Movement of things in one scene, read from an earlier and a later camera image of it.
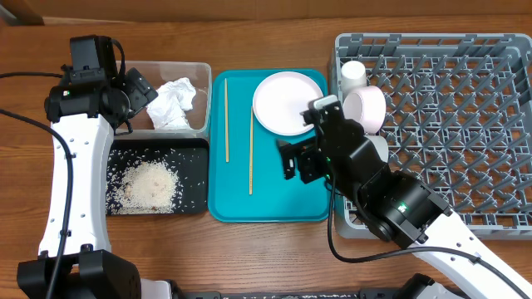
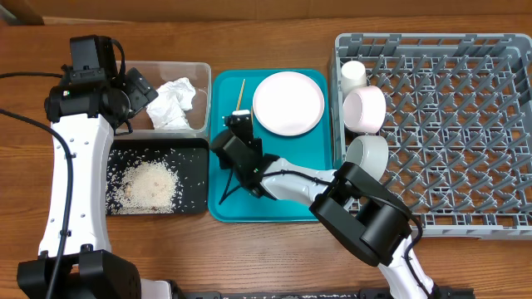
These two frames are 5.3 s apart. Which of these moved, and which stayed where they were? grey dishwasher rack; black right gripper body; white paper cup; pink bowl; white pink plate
Moved: black right gripper body
Stayed: pink bowl; grey dishwasher rack; white paper cup; white pink plate
